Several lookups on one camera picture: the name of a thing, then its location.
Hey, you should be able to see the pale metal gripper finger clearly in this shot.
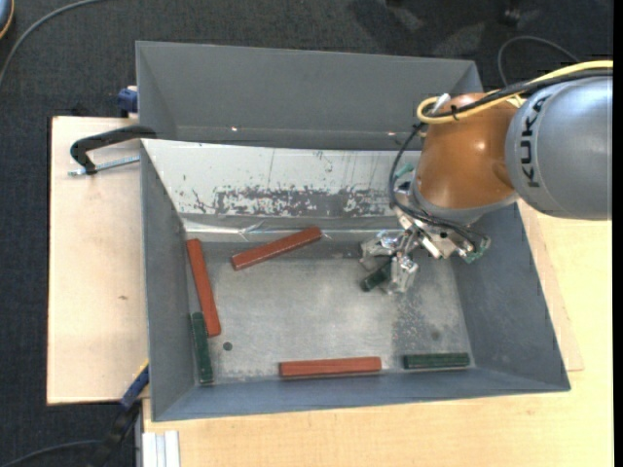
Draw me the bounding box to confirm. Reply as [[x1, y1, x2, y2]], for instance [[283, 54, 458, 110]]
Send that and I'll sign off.
[[387, 254, 420, 295], [359, 230, 408, 268]]

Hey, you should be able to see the dark green block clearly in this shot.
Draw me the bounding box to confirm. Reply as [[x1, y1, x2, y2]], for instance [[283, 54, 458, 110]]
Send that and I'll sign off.
[[189, 311, 215, 385], [402, 352, 472, 371], [360, 260, 393, 292]]

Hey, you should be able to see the grey metal bin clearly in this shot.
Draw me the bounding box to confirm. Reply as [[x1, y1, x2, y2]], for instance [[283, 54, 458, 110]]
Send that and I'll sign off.
[[134, 40, 571, 422]]

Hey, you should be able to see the pale wood board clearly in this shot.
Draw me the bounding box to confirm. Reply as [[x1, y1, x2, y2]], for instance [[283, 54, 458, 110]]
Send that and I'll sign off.
[[46, 116, 585, 406]]

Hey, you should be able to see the red-brown flat block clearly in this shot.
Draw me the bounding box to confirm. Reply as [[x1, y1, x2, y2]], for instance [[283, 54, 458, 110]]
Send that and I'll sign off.
[[278, 356, 384, 377], [185, 238, 223, 339], [231, 226, 323, 271]]

